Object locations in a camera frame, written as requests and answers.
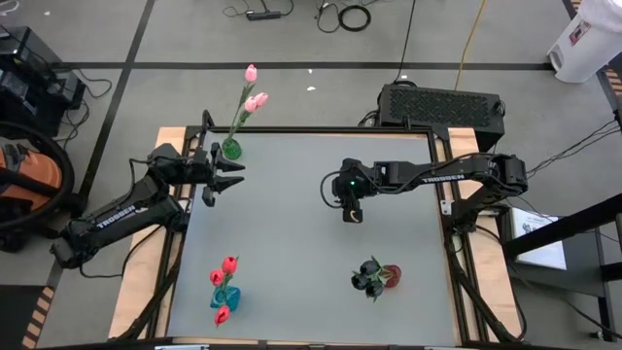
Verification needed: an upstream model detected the black power strip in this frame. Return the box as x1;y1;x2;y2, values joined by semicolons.
245;9;283;22

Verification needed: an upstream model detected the white printed booklet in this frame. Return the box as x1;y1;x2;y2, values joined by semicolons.
509;206;569;271

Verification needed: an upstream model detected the green glass vase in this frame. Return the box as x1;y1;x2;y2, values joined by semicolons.
221;137;243;161

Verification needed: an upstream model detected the white waste bin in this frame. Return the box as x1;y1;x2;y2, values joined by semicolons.
546;0;622;84

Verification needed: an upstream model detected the orange shop vacuum with hose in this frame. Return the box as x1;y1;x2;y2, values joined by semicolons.
0;120;77;254

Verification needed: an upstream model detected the black equipment case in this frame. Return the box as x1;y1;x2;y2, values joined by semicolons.
0;24;87;138

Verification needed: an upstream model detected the pink artificial tulip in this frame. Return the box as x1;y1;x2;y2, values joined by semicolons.
227;96;259;145
228;91;270;145
226;63;259;145

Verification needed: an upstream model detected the yellow hanging cable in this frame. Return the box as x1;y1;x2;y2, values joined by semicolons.
454;0;489;92

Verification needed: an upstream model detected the black perforated computer case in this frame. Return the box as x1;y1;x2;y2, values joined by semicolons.
377;83;506;156

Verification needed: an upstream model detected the black hanging cable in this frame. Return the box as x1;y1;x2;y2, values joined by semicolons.
392;0;418;84

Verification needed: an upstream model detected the blue square glass vase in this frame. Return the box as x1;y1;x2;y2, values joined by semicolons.
209;285;242;313

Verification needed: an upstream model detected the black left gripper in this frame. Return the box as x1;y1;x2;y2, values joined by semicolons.
187;142;247;209

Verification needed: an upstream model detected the black coiled cable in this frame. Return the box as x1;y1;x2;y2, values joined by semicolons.
337;3;373;33

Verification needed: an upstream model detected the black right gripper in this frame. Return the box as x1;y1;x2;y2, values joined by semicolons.
330;157;376;225

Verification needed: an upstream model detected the black metal stand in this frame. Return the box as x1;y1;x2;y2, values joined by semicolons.
500;192;622;344

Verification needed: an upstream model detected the black aluminium table frame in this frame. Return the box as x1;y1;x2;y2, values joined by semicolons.
109;109;529;350

